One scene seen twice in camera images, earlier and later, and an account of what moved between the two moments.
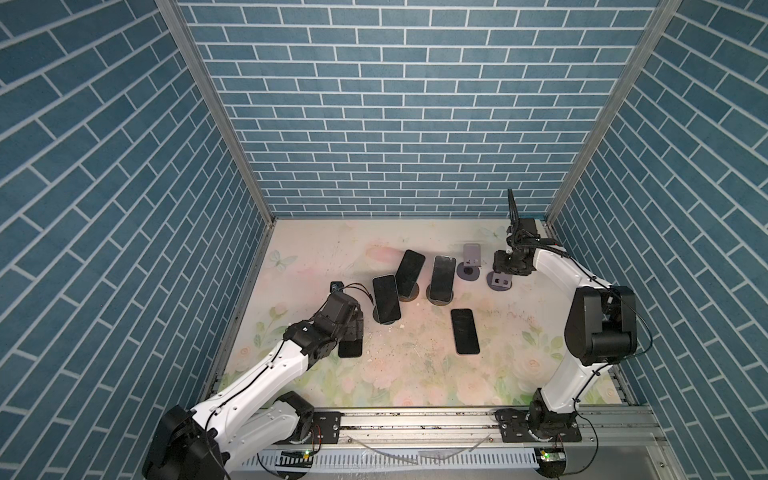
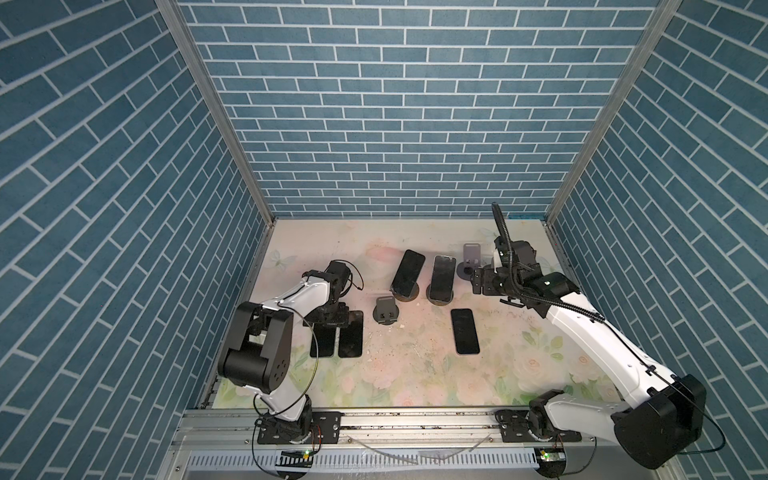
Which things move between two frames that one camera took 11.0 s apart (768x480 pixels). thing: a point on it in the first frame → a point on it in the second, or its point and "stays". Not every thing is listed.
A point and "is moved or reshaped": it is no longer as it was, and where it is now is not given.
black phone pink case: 465,335 stays
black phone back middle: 408,272 stays
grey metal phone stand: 469,269 stays
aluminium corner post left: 178,17 stays
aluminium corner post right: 639,56 stays
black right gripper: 498,263 → 485,286
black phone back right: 443,279 stays
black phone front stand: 350,349 is moved or reshaped
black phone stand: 386,297 → 351,337
